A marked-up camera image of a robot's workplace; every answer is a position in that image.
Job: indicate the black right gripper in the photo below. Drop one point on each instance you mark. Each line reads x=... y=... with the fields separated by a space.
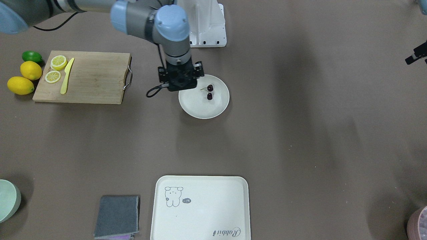
x=162 y=75

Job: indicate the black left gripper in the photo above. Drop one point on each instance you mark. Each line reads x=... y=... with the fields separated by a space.
x=414 y=57

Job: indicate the dark red cherry pair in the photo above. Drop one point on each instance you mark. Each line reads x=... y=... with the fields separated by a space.
x=209 y=89

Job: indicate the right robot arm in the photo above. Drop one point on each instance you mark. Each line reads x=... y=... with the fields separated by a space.
x=161 y=22

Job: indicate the cream rectangular tray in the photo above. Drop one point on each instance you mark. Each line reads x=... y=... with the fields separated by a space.
x=201 y=208

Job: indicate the round beige plate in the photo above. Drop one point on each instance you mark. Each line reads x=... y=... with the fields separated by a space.
x=194 y=102

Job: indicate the bamboo cutting board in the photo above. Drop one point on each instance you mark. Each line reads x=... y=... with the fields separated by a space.
x=95 y=78

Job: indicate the yellow plastic knife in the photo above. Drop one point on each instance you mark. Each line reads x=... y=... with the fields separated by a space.
x=67 y=70

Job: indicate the lemon slice inner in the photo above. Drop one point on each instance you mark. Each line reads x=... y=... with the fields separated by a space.
x=58 y=62

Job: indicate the lemon slice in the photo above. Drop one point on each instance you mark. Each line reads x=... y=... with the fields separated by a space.
x=53 y=76
x=58 y=62

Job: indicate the lemon slice outer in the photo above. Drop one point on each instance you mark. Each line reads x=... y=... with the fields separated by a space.
x=53 y=76

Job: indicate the grey folded cloth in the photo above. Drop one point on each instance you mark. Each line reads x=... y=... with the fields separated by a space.
x=118 y=217

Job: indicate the yellow lemon middle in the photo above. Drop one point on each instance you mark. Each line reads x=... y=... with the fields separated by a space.
x=30 y=70

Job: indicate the green lime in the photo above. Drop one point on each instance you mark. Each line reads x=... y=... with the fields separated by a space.
x=32 y=56

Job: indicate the yellow lemon near scoop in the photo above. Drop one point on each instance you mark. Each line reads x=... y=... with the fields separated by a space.
x=20 y=85

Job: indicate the pink bowl of ice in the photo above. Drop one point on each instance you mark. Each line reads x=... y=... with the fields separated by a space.
x=417 y=225

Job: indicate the mint green bowl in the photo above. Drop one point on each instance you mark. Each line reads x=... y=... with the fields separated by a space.
x=10 y=198

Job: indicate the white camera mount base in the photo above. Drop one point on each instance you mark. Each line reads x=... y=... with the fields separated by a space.
x=207 y=23

